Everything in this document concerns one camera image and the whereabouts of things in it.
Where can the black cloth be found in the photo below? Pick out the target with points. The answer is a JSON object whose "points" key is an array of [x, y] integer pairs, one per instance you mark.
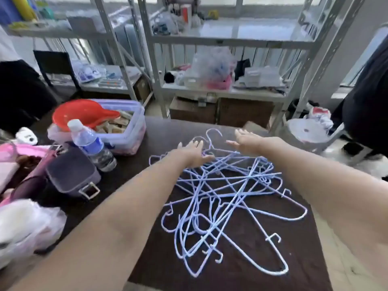
{"points": [[242, 69]]}

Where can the white plastic basket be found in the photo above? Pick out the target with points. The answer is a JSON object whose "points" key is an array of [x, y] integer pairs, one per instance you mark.
{"points": [[192, 82]]}

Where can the pink sponge block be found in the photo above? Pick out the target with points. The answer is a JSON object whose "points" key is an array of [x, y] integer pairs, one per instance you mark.
{"points": [[7, 175]]}

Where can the small white toy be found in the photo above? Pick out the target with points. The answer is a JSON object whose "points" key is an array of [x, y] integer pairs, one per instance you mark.
{"points": [[25, 136]]}

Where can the blue roll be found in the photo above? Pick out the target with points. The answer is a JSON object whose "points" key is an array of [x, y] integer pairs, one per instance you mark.
{"points": [[7, 10]]}

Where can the white plastic stool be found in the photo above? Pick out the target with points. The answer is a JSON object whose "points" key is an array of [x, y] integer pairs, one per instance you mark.
{"points": [[306, 130]]}

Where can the person's left hand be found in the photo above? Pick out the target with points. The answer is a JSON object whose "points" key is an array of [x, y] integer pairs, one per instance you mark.
{"points": [[191, 156]]}

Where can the pile of small sachets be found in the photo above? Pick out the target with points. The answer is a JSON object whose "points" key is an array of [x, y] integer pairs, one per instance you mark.
{"points": [[118, 122]]}

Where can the dark wooden chair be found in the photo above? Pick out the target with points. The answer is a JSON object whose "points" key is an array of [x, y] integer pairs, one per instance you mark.
{"points": [[54, 63]]}

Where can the clear bag with blue print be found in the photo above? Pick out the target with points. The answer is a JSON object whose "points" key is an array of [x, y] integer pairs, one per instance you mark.
{"points": [[89, 72]]}

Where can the dark mesh cup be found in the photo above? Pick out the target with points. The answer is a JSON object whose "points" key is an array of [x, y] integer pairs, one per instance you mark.
{"points": [[30, 187]]}

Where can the yellow roll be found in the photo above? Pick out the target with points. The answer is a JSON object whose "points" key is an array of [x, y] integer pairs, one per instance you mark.
{"points": [[22, 7]]}

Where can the bunch of blue hangers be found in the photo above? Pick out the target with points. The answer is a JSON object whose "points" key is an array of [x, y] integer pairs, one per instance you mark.
{"points": [[212, 190]]}

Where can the pink plastic basket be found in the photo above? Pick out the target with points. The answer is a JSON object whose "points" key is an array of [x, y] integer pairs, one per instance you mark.
{"points": [[219, 85], [30, 149]]}

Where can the orange and white carton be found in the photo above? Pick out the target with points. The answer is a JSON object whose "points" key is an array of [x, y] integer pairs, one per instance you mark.
{"points": [[186, 15]]}

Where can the red plastic scoop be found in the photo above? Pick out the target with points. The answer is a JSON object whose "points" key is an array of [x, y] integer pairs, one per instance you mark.
{"points": [[78, 113]]}

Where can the red and white plastic bag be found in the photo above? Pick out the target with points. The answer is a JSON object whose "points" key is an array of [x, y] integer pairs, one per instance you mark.
{"points": [[318, 116]]}

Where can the person's right hand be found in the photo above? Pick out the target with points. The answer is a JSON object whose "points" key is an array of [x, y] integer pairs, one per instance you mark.
{"points": [[251, 143]]}

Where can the clear plastic bag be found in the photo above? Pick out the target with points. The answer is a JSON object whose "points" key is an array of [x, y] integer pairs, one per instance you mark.
{"points": [[213, 65]]}

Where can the colourful paint palette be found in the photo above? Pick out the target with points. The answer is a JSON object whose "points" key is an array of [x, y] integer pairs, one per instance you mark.
{"points": [[109, 83]]}

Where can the white block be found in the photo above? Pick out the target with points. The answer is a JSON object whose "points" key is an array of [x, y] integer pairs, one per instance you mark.
{"points": [[254, 127]]}

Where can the person's left forearm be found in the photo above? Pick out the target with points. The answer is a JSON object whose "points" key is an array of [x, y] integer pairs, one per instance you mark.
{"points": [[106, 239]]}

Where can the black pompom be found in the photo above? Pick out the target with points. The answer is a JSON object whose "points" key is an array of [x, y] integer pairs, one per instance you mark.
{"points": [[169, 78]]}

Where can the dark wooden table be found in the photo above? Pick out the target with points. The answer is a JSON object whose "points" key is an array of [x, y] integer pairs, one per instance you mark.
{"points": [[157, 263]]}

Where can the brown cardboard box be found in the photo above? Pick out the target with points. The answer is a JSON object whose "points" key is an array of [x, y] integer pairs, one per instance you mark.
{"points": [[191, 112], [245, 113], [142, 89]]}

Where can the clear plastic storage box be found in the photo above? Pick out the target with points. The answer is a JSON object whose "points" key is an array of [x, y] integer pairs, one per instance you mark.
{"points": [[130, 139]]}

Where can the white metal rack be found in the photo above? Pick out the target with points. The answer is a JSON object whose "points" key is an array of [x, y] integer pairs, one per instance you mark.
{"points": [[236, 42], [45, 33]]}

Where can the clear water bottle blue label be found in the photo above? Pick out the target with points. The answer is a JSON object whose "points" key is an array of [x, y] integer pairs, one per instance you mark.
{"points": [[91, 145]]}

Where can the black bag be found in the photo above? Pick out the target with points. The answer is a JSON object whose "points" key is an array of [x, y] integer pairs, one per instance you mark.
{"points": [[295, 107]]}

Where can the white drawer organiser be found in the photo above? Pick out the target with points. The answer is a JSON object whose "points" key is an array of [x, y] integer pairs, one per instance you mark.
{"points": [[262, 77]]}

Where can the person's right forearm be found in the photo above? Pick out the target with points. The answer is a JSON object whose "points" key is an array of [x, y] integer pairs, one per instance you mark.
{"points": [[333, 190]]}

